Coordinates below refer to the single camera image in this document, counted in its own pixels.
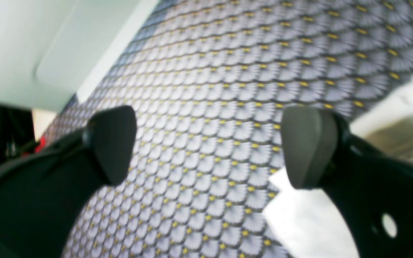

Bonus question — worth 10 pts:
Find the red black table clamp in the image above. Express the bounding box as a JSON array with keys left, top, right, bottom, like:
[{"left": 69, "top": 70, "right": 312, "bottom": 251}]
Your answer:
[{"left": 20, "top": 137, "right": 46, "bottom": 156}]

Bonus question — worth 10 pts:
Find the white plastic bin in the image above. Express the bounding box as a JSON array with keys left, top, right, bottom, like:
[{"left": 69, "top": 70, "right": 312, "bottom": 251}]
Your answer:
[{"left": 0, "top": 0, "right": 159, "bottom": 113}]

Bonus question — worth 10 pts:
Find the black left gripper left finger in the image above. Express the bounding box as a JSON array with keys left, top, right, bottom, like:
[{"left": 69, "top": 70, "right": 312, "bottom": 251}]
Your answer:
[{"left": 0, "top": 105, "right": 137, "bottom": 258}]

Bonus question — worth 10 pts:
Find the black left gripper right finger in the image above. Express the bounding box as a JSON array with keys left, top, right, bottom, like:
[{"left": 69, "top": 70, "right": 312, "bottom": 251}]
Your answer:
[{"left": 281, "top": 106, "right": 413, "bottom": 258}]

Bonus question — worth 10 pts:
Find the white T-shirt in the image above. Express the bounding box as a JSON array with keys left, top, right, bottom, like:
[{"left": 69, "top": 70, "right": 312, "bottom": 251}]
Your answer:
[{"left": 263, "top": 75, "right": 413, "bottom": 258}]

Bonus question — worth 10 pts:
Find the patterned fan-print tablecloth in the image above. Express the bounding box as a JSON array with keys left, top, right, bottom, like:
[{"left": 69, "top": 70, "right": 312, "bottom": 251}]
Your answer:
[{"left": 45, "top": 0, "right": 413, "bottom": 258}]

